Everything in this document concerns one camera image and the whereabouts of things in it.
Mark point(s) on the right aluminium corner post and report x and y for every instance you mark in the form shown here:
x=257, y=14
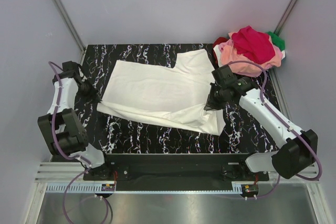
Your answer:
x=285, y=16

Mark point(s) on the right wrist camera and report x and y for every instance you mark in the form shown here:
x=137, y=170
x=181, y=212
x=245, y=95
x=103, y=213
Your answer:
x=223, y=76

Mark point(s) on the magenta t-shirt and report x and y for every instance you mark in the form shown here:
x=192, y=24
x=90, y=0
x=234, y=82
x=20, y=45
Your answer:
x=253, y=44

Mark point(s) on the pink t-shirt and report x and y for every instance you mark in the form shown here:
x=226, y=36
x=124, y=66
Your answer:
x=242, y=65

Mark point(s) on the left aluminium corner post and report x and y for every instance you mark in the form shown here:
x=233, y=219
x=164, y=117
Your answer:
x=66, y=18

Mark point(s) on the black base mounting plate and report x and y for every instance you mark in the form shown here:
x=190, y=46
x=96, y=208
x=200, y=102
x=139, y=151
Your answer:
x=125, y=167

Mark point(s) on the dark red t-shirt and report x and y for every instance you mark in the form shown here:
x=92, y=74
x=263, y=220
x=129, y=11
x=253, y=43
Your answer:
x=216, y=51

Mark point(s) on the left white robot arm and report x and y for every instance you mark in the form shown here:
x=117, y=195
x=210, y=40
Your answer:
x=61, y=128

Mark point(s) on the white t-shirt red print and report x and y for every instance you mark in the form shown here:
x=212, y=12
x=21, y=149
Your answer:
x=169, y=97

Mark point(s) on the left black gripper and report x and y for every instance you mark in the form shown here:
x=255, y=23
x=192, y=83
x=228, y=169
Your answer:
x=94, y=94

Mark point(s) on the grey slotted cable duct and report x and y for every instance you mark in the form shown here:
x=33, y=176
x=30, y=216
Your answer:
x=225, y=188

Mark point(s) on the green t-shirt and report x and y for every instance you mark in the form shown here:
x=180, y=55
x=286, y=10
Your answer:
x=277, y=41

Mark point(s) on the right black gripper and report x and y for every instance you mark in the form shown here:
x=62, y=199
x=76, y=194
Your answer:
x=211, y=104

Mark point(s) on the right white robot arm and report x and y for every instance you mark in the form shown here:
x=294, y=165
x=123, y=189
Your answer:
x=297, y=148

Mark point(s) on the aluminium corner post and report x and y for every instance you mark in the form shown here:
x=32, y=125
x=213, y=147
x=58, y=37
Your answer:
x=66, y=18
x=285, y=16

